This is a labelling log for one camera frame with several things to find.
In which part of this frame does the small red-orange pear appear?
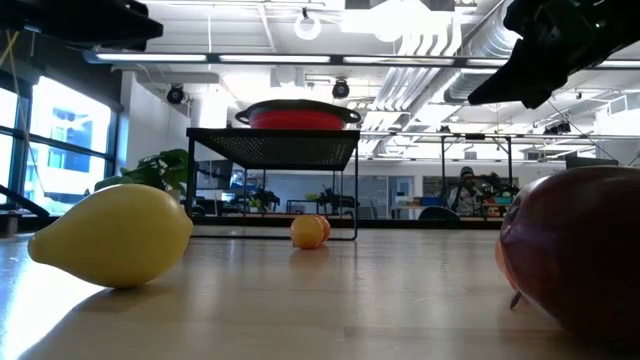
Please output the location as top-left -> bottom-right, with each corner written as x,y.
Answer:
494,239 -> 524,310

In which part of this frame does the black metal rig frame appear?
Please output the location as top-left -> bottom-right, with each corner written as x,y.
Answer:
439,132 -> 514,201

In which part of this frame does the red collapsible colander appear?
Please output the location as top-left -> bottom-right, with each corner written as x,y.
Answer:
234,98 -> 362,131

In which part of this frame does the silver spiral ventilation duct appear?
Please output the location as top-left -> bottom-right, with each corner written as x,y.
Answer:
442,9 -> 524,105

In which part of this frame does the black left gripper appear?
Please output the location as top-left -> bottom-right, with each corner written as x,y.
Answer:
29,0 -> 164,51

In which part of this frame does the black aluminium table frame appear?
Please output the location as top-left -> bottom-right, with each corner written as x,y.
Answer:
0,183 -> 504,237

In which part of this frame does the black perforated metal stand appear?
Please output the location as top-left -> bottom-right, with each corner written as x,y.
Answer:
185,127 -> 361,242

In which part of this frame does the black office chair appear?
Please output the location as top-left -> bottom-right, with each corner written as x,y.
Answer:
417,204 -> 461,221

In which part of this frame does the black ceiling spotlight cluster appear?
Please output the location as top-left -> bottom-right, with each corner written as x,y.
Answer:
543,119 -> 572,136

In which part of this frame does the large window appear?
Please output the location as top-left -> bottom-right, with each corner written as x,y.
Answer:
0,74 -> 121,217

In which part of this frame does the round white pendant lamp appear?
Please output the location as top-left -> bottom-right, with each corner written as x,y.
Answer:
293,7 -> 323,42

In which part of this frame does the green leafy potted plant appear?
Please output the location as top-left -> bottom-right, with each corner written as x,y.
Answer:
93,148 -> 190,204

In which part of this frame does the person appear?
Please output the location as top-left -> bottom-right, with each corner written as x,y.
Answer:
446,165 -> 484,218

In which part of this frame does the black monitor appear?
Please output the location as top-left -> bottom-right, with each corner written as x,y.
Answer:
564,155 -> 621,170
195,159 -> 235,191

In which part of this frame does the yellow lemon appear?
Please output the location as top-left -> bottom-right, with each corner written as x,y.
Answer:
27,183 -> 195,290

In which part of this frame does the long linear ceiling light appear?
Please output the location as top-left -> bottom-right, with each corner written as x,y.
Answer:
84,51 -> 640,70

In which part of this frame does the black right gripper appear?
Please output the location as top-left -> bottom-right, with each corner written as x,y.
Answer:
468,0 -> 596,110

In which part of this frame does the dark red apple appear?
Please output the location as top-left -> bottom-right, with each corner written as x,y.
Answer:
497,165 -> 640,351

